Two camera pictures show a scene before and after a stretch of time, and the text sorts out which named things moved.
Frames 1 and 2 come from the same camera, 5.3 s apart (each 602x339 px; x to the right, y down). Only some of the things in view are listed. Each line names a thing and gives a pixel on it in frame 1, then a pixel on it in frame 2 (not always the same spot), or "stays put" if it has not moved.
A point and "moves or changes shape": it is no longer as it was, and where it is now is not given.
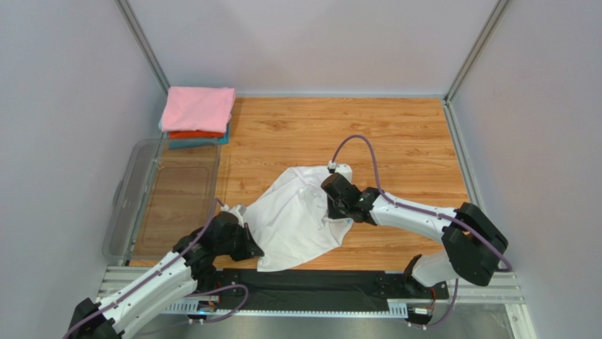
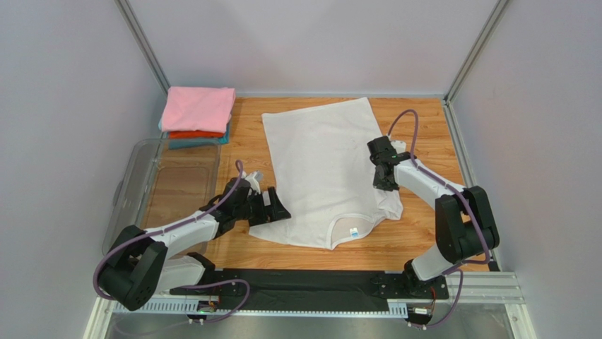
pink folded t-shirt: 199,109 stays put
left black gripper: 250,248 -> 274,211
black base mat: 251,289 stays put
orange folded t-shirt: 194,134 stays put
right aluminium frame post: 477,49 stays put
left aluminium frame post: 143,44 stays put
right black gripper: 335,207 -> 382,174
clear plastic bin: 169,188 stays put
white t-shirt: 289,220 moves or changes shape
